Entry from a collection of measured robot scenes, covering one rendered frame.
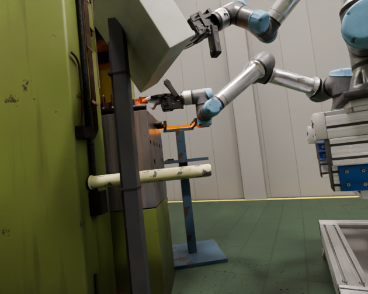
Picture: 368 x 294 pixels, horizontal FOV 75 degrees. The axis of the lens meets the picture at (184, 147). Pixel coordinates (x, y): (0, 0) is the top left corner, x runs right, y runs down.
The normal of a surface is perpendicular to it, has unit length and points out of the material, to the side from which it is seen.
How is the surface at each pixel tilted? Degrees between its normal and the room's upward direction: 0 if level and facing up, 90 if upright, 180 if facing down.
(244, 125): 90
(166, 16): 90
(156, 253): 90
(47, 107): 90
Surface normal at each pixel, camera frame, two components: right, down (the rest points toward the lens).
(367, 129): -0.43, -0.01
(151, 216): -0.06, -0.06
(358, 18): -0.62, 0.15
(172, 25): 0.37, -0.10
